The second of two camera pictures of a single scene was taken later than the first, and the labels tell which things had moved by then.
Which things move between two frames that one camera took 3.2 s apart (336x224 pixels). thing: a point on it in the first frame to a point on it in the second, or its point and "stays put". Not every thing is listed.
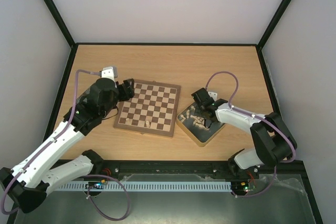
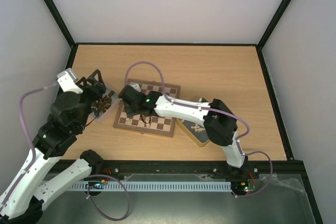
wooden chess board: (153, 109) stays put
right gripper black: (200, 98) to (126, 97)
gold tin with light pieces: (191, 122) stays put
